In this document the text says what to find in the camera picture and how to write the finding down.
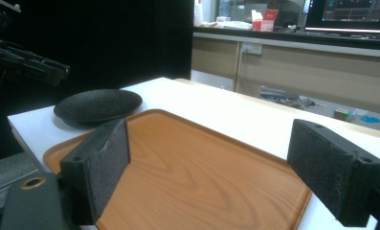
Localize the wooden tray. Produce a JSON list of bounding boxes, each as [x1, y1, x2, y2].
[[42, 108, 313, 230]]

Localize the pile of dark tools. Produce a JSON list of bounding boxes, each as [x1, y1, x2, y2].
[[259, 85, 325, 110]]

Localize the grey padded seat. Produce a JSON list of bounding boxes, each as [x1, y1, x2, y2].
[[0, 151, 40, 221]]

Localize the white wall socket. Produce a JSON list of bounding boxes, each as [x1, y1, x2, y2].
[[241, 42, 263, 56]]

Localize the small green box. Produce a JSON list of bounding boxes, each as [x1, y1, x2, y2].
[[332, 107, 355, 123]]

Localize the dark round plate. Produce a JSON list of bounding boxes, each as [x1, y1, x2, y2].
[[53, 88, 144, 126]]

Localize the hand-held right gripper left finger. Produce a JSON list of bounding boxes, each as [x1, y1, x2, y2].
[[59, 117, 131, 226]]

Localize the blue round lid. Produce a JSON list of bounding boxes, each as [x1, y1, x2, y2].
[[359, 115, 380, 125]]

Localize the red and white box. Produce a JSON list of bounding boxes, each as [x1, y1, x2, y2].
[[251, 8, 279, 33]]

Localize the beige counter with dark top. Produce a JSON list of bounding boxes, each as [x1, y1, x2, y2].
[[190, 26, 380, 117]]

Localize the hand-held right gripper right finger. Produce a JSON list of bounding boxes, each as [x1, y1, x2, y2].
[[286, 118, 380, 228]]

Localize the white paper stack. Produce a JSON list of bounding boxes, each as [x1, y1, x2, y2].
[[206, 19, 253, 31]]

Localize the computer monitor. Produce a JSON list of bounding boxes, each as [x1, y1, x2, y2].
[[303, 0, 380, 34]]

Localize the white paper roll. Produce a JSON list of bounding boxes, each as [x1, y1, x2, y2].
[[193, 0, 205, 27]]

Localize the black curtain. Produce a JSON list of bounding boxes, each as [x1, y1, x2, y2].
[[0, 0, 195, 164]]

